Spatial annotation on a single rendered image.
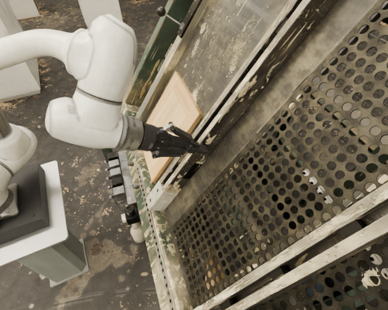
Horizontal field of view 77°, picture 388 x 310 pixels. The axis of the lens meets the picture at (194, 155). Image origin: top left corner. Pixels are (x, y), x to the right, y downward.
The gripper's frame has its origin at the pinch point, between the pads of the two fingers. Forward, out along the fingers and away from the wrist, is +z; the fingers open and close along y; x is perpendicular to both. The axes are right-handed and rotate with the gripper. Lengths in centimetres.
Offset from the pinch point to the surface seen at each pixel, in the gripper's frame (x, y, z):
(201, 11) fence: 53, 28, 6
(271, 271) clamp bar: -39.8, 2.4, 1.9
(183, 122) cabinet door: 22.5, -6.0, 6.4
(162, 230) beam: -7.2, -38.1, 5.4
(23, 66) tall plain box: 252, -135, -50
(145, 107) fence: 53, -23, 5
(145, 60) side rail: 77, -9, 3
